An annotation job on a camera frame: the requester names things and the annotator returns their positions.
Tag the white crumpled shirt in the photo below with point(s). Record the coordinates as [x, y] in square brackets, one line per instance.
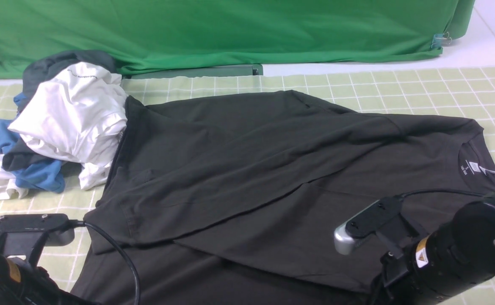
[78, 117]

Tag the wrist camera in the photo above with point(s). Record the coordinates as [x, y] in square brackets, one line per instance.
[383, 219]
[29, 234]

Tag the dark green metal bar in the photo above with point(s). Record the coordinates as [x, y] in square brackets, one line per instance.
[234, 70]

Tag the green backdrop cloth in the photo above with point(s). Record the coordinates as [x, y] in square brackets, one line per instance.
[155, 35]

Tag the blue crumpled garment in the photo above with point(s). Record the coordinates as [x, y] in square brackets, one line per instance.
[44, 176]

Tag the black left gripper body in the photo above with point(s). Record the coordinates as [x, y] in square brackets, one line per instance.
[18, 286]

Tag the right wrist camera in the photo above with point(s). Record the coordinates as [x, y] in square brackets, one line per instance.
[383, 219]

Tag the teal binder clip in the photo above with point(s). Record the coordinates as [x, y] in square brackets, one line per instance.
[440, 40]

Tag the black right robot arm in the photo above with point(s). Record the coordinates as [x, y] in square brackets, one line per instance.
[464, 246]

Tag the dark gray long-sleeve shirt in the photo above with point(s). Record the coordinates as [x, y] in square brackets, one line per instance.
[234, 199]

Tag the light green checkered table mat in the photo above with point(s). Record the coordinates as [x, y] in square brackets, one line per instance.
[468, 92]

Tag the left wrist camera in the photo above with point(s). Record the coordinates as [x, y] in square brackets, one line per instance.
[29, 234]

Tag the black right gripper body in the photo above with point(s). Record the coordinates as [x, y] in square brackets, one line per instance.
[408, 280]

